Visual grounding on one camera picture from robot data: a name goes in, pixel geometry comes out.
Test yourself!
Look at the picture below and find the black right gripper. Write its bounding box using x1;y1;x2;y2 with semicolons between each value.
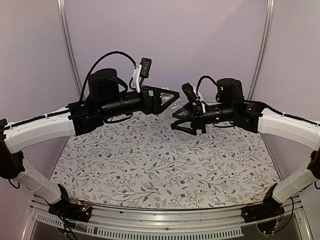
171;100;235;135

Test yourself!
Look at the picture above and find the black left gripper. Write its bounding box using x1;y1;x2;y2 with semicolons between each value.
100;85;180;119

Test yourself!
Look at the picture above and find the blue label plastic bottle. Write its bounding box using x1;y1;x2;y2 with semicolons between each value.
172;101;200;119

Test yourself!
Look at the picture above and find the clear plastic bottle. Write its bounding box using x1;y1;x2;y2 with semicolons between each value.
160;93;194;143

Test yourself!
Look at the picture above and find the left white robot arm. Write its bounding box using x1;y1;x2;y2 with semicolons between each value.
0;68;180;217

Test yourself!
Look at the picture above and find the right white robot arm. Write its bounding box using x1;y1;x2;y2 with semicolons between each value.
171;78;320;218

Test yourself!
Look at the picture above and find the floral patterned table mat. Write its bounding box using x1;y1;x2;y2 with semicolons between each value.
50;111;280;209

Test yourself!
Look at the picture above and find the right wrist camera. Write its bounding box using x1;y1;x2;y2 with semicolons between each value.
181;83;206;114

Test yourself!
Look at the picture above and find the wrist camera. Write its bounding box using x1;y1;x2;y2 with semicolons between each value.
181;83;206;114
129;57;152;93

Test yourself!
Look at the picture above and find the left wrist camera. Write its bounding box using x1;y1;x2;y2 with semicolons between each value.
129;57;152;93

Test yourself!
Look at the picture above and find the right black camera cable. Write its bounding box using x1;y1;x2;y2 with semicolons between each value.
194;75;218;93

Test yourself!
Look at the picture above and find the black camera cable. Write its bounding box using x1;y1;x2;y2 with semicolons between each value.
194;75;218;93
79;51;138;102

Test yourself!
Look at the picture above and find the left black camera cable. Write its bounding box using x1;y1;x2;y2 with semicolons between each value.
79;51;138;102

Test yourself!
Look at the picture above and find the right aluminium corner post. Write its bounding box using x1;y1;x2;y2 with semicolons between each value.
247;0;275;101

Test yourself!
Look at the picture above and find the aluminium corner post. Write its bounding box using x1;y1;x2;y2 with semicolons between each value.
56;0;82;97
247;0;275;101

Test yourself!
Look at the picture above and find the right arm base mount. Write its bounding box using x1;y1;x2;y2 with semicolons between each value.
241;200;285;223

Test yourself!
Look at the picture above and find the left aluminium corner post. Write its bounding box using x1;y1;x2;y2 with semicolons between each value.
56;0;82;97

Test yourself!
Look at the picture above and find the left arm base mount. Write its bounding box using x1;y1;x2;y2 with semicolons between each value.
48;199;92;223

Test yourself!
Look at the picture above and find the aluminium front rail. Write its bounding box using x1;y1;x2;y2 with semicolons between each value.
21;196;315;240

